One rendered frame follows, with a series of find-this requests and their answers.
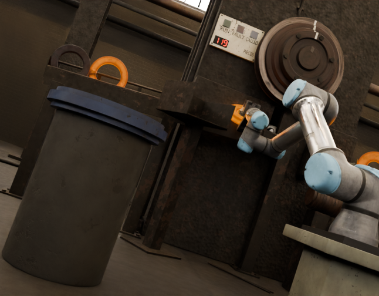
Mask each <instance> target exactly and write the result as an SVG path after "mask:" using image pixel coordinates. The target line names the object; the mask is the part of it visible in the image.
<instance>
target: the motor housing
mask: <svg viewBox="0 0 379 296"><path fill-rule="evenodd" d="M304 202H305V204H306V207H308V208H309V209H307V210H306V214H305V216H304V219H303V222H302V225H306V226H310V227H314V228H318V229H321V230H326V227H327V223H328V221H329V217H333V218H336V217H337V215H338V214H339V212H340V210H341V207H342V204H343V201H340V200H338V199H335V198H333V197H330V196H327V195H325V194H321V193H318V192H317V191H315V190H313V189H311V188H310V187H309V188H308V190H307V192H306V195H305V198H304ZM301 229H302V226H301ZM304 245H305V244H303V243H301V242H298V241H296V244H295V247H294V250H293V253H292V256H291V259H290V262H289V266H288V268H287V271H286V275H285V278H284V280H283V284H282V287H283V288H284V289H286V290H287V291H288V292H289V291H290V288H291V286H292V282H293V279H294V277H295V274H296V270H297V266H298V264H299V261H300V258H301V255H302V252H303V249H304Z"/></svg>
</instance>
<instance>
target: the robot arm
mask: <svg viewBox="0 0 379 296"><path fill-rule="evenodd" d="M282 103H283V105H284V106H285V107H286V108H289V109H291V110H292V114H293V117H294V118H295V119H296V120H298V122H296V123H295V124H293V125H291V126H290V127H288V128H287V129H286V130H284V131H283V132H281V133H279V134H278V135H277V136H275V137H274V138H272V139H268V138H266V137H263V136H261V135H260V134H261V132H262V130H263V129H265V128H266V127H267V126H268V124H269V119H268V117H267V115H266V114H265V113H264V112H262V111H260V107H261V105H259V104H258V105H257V103H254V102H252V101H250V100H245V103H244V104H243V106H242V109H239V110H238V113H239V114H240V115H241V116H243V119H242V120H241V122H240V124H239V125H238V127H237V131H238V132H241V133H242V135H241V137H240V138H239V142H238V144H237V147H238V148H239V149H240V150H242V151H244V152H246V153H251V152H252V151H253V150H254V151H256V152H259V153H262V154H265V155H267V156H269V157H271V158H274V159H278V160H279V159H281V158H282V157H283V156H284V155H285V152H286V149H288V148H289V147H291V146H293V145H294V144H296V143H297V142H299V141H301V140H302V139H304V138H305V140H306V143H307V146H308V149H309V152H310V155H311V156H310V159H309V160H308V161H307V163H306V166H305V169H306V170H305V171H304V177H305V181H306V183H307V185H308V186H309V187H310V188H311V189H313V190H315V191H317V192H318V193H321V194H325V195H327V196H330V197H333V198H335V199H338V200H340V201H343V204H342V207H341V210H340V212H339V214H338V215H337V217H336V218H335V219H334V221H333V222H332V223H331V225H330V227H329V230H328V231H329V232H332V233H336V234H340V235H343V236H346V237H350V238H353V239H355V240H358V241H361V242H364V243H367V244H369V245H373V246H375V247H378V243H379V240H378V221H379V170H377V169H375V168H371V167H370V166H366V165H362V164H357V165H355V166H353V165H351V164H349V163H348V162H347V159H346V157H345V155H344V153H343V151H342V150H340V149H338V148H336V145H335V143H334V140H333V138H332V136H331V133H330V131H329V128H328V127H329V126H330V125H331V124H332V123H333V122H334V121H335V119H336V117H337V114H338V111H339V106H338V103H337V100H336V98H335V97H334V96H333V95H332V94H331V93H329V92H326V91H324V90H322V89H320V88H318V87H316V86H314V85H312V84H310V83H307V82H306V81H303V80H301V79H297V80H295V81H293V82H292V83H291V84H290V85H289V87H288V88H287V89H286V91H285V94H284V96H283V100H282Z"/></svg>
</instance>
